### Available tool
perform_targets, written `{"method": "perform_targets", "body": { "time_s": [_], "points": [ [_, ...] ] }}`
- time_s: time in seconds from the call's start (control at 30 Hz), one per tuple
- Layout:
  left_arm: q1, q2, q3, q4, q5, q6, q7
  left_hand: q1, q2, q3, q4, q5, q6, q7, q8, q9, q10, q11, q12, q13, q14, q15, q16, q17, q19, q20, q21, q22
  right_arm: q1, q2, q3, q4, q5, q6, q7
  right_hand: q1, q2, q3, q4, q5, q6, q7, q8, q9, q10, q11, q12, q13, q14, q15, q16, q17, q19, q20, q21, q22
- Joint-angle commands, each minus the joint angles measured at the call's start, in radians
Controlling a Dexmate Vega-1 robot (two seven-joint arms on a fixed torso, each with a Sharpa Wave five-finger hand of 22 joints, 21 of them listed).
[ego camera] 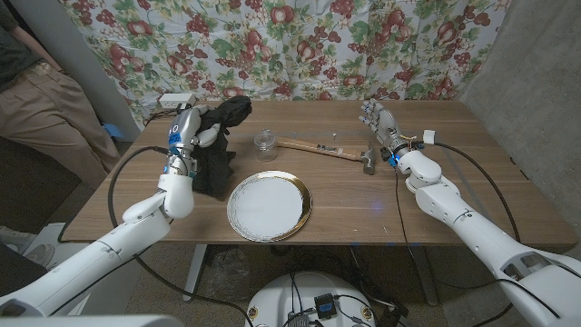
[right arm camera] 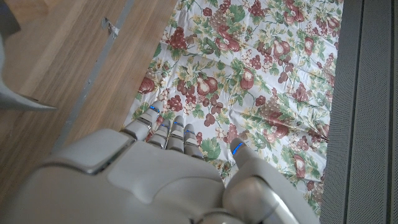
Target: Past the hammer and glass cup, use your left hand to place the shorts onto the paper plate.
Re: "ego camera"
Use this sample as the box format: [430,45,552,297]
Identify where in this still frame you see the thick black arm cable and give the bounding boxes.
[107,144,253,327]
[434,141,523,244]

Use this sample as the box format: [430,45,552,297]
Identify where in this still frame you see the crumpled clear plastic bag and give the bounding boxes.
[199,247,255,303]

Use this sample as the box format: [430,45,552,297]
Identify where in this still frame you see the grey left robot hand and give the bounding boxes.
[162,104,223,178]

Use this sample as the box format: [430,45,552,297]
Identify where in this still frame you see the white table leg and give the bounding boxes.
[182,243,209,302]

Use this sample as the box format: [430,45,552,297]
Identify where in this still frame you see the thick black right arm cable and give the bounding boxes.
[434,141,523,244]

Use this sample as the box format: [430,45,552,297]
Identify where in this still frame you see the clear glass cup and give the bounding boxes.
[253,128,279,163]

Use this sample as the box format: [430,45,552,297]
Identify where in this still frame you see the white power strip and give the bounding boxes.
[158,93,198,110]

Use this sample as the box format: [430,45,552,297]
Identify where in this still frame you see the person in khaki trousers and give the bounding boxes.
[0,0,122,190]

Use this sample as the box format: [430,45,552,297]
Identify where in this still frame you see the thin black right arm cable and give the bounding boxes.
[392,166,562,322]

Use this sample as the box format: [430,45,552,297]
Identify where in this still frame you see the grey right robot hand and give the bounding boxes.
[358,98,412,158]

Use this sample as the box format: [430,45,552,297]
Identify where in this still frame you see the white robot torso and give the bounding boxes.
[244,271,377,327]

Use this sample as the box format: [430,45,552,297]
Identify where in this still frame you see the black shorts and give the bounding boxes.
[192,94,253,201]

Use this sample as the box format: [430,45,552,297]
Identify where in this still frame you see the wooden-handled hammer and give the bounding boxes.
[274,135,378,176]

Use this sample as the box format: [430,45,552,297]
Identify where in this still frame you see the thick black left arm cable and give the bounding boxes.
[107,144,253,327]

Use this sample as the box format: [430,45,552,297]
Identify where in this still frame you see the black box with blue label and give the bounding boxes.
[314,293,338,319]

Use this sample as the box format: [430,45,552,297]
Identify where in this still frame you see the person's bare forearm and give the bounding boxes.
[9,25,63,74]

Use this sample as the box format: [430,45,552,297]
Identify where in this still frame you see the white floor board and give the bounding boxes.
[17,222,92,269]

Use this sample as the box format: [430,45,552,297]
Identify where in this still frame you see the white gold-rimmed paper plate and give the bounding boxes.
[226,170,313,243]

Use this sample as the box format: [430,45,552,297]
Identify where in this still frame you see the floral fruit-print backdrop cloth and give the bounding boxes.
[58,0,512,128]

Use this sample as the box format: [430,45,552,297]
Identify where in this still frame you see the grey table leg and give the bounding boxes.
[410,244,439,306]

